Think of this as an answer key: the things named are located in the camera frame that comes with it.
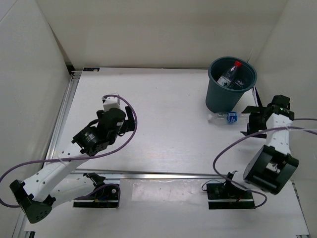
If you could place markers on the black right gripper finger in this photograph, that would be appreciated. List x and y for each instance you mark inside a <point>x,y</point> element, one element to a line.
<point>254,129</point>
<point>253,110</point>

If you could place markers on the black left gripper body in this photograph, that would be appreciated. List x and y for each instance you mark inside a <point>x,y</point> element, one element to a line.
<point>124,127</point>

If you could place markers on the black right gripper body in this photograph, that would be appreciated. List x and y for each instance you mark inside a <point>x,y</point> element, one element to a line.
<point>256,122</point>

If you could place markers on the red label plastic bottle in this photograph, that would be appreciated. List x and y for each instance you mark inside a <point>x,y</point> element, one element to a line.
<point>229,75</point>

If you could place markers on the black label plastic bottle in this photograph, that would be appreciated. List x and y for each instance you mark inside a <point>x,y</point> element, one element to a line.
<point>240,83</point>

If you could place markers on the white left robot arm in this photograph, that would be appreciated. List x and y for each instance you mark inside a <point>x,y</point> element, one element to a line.
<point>49,188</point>

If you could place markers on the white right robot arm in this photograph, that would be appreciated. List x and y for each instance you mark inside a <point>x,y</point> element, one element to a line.
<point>273,165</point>

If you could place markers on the dark teal plastic bin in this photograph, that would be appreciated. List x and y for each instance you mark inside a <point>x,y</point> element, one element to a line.
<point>221,99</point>

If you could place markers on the clear bottle light blue label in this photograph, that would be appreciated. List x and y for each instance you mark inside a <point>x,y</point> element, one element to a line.
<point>226,118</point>

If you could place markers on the blue sticker on table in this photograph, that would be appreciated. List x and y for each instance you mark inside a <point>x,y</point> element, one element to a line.
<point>91,69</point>

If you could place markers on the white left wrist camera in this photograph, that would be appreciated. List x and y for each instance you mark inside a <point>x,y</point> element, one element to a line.
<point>110,102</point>

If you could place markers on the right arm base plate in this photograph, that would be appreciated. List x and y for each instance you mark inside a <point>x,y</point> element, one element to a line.
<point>225,196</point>

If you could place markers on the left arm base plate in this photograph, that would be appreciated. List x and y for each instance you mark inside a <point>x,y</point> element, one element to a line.
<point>108,197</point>

